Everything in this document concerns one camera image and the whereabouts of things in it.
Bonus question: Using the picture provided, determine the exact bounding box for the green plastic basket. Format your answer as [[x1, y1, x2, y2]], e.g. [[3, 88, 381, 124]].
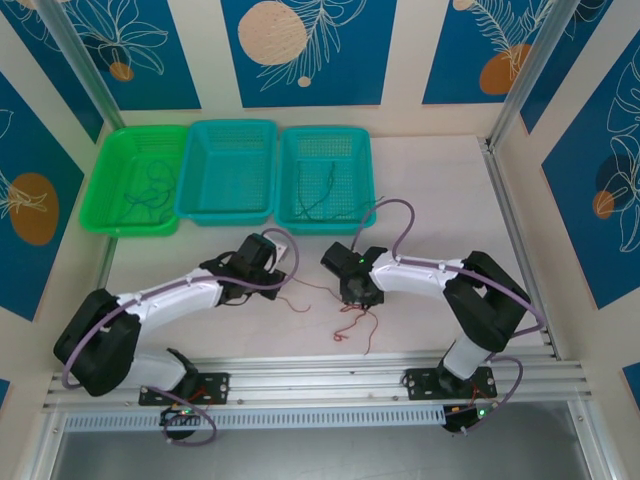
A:
[[79, 124, 190, 237]]

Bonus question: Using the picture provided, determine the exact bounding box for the thin green cable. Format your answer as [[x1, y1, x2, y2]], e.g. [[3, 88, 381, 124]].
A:
[[294, 159, 374, 222]]

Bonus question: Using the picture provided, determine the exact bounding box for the aluminium corner post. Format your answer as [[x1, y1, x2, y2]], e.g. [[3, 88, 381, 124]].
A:
[[489, 0, 576, 147], [34, 0, 126, 132]]

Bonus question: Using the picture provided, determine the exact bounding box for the teal plastic basket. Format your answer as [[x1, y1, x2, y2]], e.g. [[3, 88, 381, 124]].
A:
[[272, 126, 377, 237], [173, 119, 279, 227]]

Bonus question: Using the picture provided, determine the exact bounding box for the long aluminium base rail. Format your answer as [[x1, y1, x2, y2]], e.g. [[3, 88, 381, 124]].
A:
[[42, 352, 594, 412]]

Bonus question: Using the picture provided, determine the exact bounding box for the white slotted cable duct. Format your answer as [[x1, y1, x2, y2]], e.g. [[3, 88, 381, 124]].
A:
[[64, 405, 447, 432]]

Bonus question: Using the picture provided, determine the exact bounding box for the grey metal panel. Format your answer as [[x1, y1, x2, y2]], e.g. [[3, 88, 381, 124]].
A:
[[49, 424, 596, 480]]

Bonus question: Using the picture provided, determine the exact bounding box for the thin red cable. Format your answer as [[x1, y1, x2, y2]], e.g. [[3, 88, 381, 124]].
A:
[[277, 277, 381, 357]]

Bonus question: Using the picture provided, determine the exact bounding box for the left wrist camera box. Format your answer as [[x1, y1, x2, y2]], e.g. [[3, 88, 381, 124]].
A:
[[248, 232, 292, 265]]

